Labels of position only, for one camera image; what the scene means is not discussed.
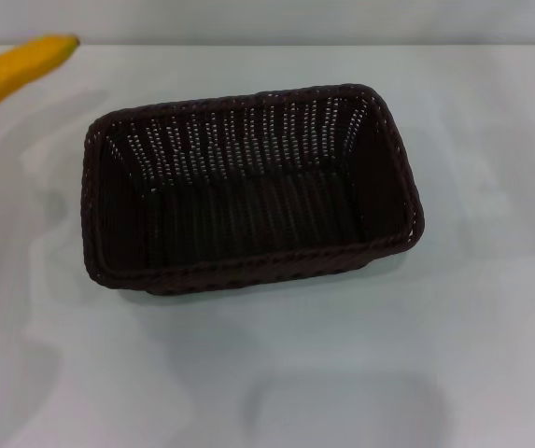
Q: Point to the yellow banana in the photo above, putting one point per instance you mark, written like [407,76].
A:
[10,70]

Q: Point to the dark brown woven basket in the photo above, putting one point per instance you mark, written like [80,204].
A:
[257,219]

